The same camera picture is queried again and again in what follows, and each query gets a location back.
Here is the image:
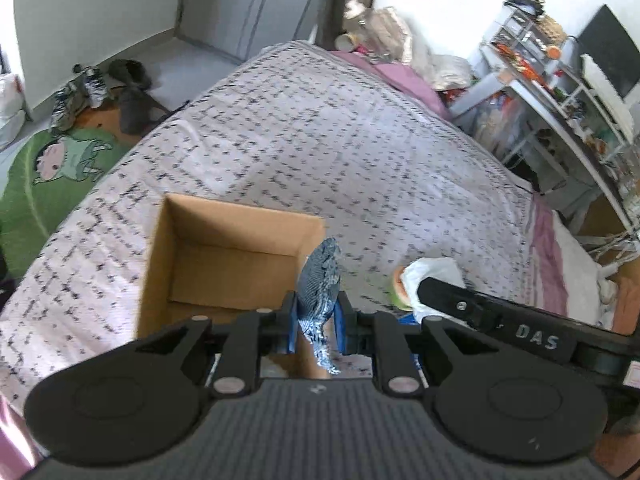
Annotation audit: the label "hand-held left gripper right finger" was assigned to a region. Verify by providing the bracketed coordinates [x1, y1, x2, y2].
[332, 292, 507, 395]

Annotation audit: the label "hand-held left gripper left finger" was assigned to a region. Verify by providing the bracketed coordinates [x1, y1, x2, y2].
[135, 290, 302, 397]

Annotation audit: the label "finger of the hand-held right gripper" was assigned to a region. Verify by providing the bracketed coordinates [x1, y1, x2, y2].
[417, 275, 504, 332]

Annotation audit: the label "blue grey patterned cloth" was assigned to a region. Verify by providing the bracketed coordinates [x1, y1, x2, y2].
[294, 237, 344, 376]

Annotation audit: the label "brown cardboard box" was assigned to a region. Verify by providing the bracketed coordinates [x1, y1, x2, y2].
[135, 192, 327, 382]

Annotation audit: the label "green and orange plush toy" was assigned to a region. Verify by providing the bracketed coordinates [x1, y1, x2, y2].
[389, 265, 414, 311]

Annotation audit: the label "white blanket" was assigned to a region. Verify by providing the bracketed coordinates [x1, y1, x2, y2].
[554, 209, 619, 332]

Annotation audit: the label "bed with patterned sheet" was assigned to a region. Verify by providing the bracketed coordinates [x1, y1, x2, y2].
[0, 40, 618, 413]

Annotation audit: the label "white desk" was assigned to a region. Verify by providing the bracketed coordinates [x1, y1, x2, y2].
[446, 42, 640, 235]

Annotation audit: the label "pink blanket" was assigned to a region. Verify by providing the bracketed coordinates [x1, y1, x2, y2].
[327, 50, 454, 122]

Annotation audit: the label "white keyboard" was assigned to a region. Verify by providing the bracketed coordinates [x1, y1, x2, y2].
[580, 54, 636, 142]

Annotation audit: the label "cream bedding pile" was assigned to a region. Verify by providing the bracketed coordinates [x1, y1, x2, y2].
[369, 7, 474, 92]

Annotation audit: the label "cluttered desk shelf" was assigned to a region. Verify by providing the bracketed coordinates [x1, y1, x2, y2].
[479, 0, 582, 92]

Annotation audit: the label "green cartoon rug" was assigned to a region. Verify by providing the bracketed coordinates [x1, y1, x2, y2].
[0, 126, 129, 282]

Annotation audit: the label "black monitor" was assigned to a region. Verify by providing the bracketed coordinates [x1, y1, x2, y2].
[577, 3, 640, 102]

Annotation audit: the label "beige plush toy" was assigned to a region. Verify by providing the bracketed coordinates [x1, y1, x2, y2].
[343, 0, 374, 32]

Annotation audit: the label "camouflage sneakers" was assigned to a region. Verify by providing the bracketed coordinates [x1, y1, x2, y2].
[49, 64, 109, 132]

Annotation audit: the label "grey wardrobe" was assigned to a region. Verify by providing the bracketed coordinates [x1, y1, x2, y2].
[174, 0, 342, 67]

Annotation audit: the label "white plastic bag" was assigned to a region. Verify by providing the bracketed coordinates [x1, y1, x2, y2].
[0, 72, 27, 149]

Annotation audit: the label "white cables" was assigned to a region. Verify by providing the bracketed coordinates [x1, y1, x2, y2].
[580, 231, 640, 267]

